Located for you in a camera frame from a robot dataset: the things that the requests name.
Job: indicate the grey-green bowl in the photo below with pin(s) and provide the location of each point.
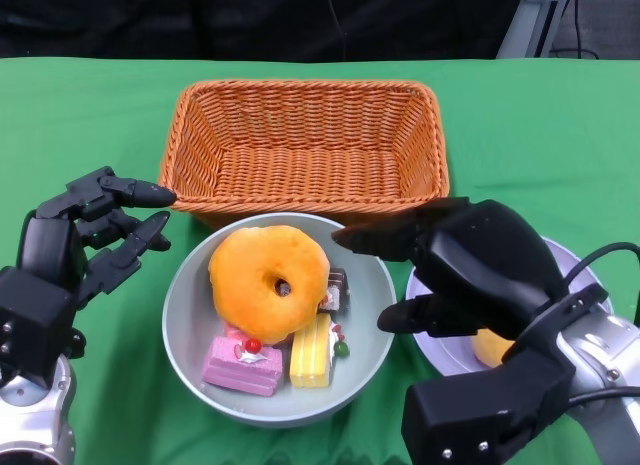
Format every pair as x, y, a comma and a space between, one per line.
190, 310

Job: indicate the orange bagel bread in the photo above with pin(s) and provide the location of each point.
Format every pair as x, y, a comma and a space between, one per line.
492, 347
250, 275

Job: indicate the grey metal stand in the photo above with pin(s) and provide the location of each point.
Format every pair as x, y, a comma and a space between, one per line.
525, 25

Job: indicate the chocolate cake slice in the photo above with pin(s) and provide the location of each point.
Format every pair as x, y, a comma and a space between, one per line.
337, 290

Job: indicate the yellow cake slice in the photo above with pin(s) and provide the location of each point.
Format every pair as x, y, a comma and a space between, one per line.
310, 355

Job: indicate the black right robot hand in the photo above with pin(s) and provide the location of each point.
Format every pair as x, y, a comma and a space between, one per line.
480, 265

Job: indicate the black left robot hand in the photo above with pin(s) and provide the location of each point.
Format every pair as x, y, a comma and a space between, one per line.
47, 245

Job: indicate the black backdrop cloth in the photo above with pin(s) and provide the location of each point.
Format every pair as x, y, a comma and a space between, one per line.
150, 20

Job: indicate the orange wicker basket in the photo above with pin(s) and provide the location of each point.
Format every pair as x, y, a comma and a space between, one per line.
310, 170

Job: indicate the pink cake slice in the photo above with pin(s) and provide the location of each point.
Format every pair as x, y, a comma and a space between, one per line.
235, 372

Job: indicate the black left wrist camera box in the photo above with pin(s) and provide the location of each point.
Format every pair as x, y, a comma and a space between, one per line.
30, 320

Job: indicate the green tablecloth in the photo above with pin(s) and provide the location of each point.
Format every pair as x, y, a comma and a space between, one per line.
525, 135

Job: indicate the pale lavender plate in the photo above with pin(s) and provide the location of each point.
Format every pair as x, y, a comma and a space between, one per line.
450, 357

